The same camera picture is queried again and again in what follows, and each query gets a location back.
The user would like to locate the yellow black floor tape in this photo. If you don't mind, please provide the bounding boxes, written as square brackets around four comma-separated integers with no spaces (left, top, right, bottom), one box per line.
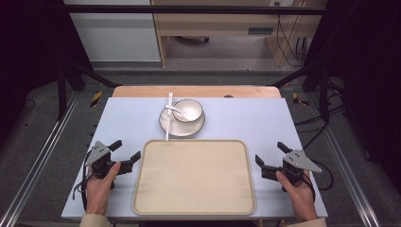
[89,90,104,109]
[291,91,310,108]

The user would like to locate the grey panel on desk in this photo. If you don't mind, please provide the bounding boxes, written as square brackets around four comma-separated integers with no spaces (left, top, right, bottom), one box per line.
[247,27,275,36]

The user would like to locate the left hand-held gripper black cable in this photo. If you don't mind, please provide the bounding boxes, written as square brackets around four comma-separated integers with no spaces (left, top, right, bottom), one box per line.
[72,153,95,212]

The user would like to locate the right hand-held gripper black cable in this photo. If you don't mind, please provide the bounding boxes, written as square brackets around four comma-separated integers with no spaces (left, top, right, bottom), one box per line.
[303,159,335,203]

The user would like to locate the black horizontal frame bar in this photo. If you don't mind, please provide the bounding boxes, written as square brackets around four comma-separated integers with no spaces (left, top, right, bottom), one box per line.
[62,4,326,16]

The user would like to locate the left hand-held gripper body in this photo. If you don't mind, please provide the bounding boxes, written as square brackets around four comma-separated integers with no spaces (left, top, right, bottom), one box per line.
[84,140,134,190]

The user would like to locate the white ceramic spoon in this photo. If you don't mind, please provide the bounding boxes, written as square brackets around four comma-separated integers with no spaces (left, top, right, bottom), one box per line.
[164,104,191,123]

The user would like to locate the black floor cables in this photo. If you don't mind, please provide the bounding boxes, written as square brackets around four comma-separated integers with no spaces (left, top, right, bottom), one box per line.
[293,103,347,151]

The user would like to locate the white round plate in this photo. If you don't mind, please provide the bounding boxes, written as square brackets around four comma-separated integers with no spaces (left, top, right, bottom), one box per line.
[158,105,206,138]

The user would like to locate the hand-held gripper black cable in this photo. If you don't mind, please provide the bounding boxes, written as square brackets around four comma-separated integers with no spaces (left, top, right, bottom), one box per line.
[303,159,335,203]
[72,153,95,212]

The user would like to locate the person's left hand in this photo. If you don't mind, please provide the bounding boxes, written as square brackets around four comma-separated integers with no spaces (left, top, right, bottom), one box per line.
[85,162,122,216]

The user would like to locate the light wooden desk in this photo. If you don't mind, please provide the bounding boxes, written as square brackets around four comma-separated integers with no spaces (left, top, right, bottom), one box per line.
[149,0,326,68]

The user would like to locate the wooden table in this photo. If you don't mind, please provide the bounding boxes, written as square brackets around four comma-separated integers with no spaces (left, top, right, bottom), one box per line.
[112,84,282,99]

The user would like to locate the aluminium floor rail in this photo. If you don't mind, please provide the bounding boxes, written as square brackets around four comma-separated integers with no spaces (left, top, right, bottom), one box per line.
[0,91,81,227]
[306,92,383,227]

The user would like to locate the black metal stand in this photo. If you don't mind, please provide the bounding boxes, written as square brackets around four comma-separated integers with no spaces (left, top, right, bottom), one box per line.
[270,60,333,125]
[56,60,123,121]

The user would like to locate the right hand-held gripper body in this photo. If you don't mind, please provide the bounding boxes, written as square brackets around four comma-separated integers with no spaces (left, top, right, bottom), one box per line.
[260,148,323,193]

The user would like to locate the black hanging desk cables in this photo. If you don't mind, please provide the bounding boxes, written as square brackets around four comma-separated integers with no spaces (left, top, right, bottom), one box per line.
[274,1,309,68]

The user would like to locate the white bowl with dark rim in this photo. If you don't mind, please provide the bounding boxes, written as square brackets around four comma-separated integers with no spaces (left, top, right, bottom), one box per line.
[171,98,204,124]

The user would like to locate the beige rectangular tray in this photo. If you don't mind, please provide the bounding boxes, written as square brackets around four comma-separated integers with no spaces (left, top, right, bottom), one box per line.
[131,139,256,217]

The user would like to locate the dark cable under desk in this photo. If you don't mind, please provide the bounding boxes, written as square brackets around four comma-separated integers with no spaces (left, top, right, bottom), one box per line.
[174,35,211,45]

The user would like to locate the black curtain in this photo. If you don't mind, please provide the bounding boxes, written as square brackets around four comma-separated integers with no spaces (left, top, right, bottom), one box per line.
[303,0,401,193]
[0,0,93,145]

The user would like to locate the white cabinet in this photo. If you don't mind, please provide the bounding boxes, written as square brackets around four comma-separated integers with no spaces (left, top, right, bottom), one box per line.
[62,0,162,63]

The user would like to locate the person's right hand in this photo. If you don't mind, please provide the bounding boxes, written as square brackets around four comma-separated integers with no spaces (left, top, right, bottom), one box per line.
[275,169,319,222]

